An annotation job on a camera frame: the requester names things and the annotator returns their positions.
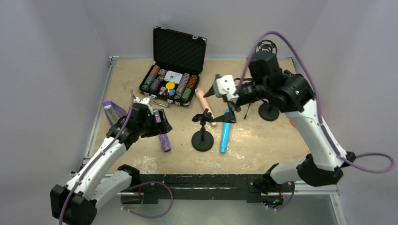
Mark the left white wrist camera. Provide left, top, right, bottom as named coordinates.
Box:
left=134, top=97, right=153, bottom=111

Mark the black tripod shock-mount stand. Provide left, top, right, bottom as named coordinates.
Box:
left=244, top=39, right=278, bottom=120

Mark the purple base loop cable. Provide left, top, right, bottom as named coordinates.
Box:
left=120, top=181, right=174, bottom=219

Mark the black poker chip case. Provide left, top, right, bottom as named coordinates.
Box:
left=138, top=26, right=207, bottom=107

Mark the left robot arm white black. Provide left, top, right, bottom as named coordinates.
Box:
left=50, top=103, right=172, bottom=225

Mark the pink microphone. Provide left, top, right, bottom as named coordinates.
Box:
left=195, top=88, right=214, bottom=117

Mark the black round-base clip stand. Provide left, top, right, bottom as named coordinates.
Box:
left=191, top=108, right=214, bottom=152

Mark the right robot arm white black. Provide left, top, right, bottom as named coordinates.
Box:
left=205, top=51, right=356, bottom=187

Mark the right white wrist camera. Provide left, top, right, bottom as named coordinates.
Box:
left=212, top=74, right=239, bottom=103

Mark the purple metronome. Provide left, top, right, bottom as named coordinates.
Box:
left=102, top=101, right=128, bottom=126

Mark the blue microphone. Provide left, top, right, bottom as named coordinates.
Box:
left=220, top=122, right=231, bottom=154

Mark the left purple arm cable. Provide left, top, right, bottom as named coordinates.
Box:
left=58, top=90, right=135, bottom=225

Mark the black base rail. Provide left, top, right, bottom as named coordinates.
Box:
left=125, top=174, right=294, bottom=204

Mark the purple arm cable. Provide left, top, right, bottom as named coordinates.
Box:
left=235, top=31, right=395, bottom=174
left=58, top=90, right=135, bottom=225

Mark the yellow dealer chip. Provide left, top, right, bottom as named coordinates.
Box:
left=165, top=82, right=176, bottom=90

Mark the white card deck box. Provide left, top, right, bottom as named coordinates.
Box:
left=164, top=70, right=183, bottom=84

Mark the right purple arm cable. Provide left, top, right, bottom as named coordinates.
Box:
left=235, top=31, right=395, bottom=174

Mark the purple glitter microphone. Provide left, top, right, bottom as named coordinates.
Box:
left=153, top=109, right=171, bottom=152

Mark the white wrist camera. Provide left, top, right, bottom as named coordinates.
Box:
left=212, top=74, right=239, bottom=103
left=134, top=97, right=153, bottom=111

